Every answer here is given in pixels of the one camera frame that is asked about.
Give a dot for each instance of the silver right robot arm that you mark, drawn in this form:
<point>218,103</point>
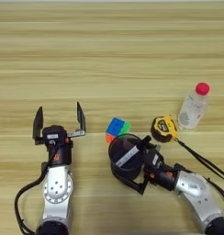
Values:
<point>199,195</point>

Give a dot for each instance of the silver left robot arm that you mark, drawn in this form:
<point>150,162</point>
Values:
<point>57,195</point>

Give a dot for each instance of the black white marker pen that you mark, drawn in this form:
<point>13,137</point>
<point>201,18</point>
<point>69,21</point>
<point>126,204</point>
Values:
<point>126,157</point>

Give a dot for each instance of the colourful puzzle cube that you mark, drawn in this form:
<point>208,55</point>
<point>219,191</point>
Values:
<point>117,126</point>

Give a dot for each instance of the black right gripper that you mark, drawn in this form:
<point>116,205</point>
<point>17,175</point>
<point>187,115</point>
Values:
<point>165,179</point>

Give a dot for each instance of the labelled box on gripper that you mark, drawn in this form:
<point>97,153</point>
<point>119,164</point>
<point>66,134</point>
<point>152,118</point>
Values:
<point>156,159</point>
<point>54,134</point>

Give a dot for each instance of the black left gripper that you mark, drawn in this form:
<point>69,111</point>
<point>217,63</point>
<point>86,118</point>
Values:
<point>60,154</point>

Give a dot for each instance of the labelled box on right gripper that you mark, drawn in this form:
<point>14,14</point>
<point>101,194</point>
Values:
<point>156,159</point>

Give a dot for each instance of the labelled box on left gripper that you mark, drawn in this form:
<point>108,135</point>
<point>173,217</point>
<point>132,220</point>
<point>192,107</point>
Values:
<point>54,134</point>

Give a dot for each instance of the clear bottle with red cap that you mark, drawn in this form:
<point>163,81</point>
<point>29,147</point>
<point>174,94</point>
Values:
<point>193,111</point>

